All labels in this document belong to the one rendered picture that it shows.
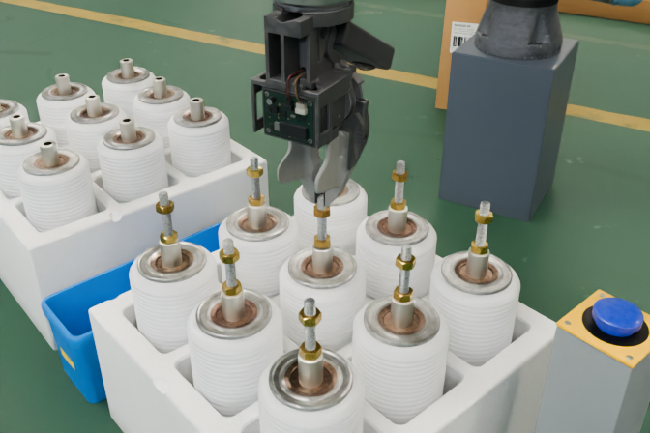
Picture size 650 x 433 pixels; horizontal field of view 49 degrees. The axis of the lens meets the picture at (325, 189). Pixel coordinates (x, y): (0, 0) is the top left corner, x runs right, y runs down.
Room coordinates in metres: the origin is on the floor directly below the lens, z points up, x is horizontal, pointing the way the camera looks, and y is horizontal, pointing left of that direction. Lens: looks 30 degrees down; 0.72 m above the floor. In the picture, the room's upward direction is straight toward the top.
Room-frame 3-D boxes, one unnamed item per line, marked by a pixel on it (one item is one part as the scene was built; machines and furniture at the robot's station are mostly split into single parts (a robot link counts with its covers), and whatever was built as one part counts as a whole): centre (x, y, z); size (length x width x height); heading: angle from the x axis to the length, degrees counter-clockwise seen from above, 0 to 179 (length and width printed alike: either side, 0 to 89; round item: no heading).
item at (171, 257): (0.64, 0.17, 0.26); 0.02 x 0.02 x 0.03
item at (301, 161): (0.62, 0.03, 0.38); 0.06 x 0.03 x 0.09; 150
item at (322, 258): (0.63, 0.00, 0.26); 0.02 x 0.02 x 0.03
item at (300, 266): (0.63, 0.00, 0.25); 0.08 x 0.08 x 0.01
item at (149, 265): (0.64, 0.17, 0.25); 0.08 x 0.08 x 0.01
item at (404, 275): (0.54, -0.08, 0.30); 0.01 x 0.01 x 0.08
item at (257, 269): (0.72, 0.08, 0.16); 0.10 x 0.10 x 0.18
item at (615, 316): (0.46, -0.25, 0.32); 0.04 x 0.04 x 0.02
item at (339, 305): (0.63, 0.00, 0.16); 0.10 x 0.10 x 0.18
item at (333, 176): (0.61, 0.00, 0.38); 0.06 x 0.03 x 0.09; 150
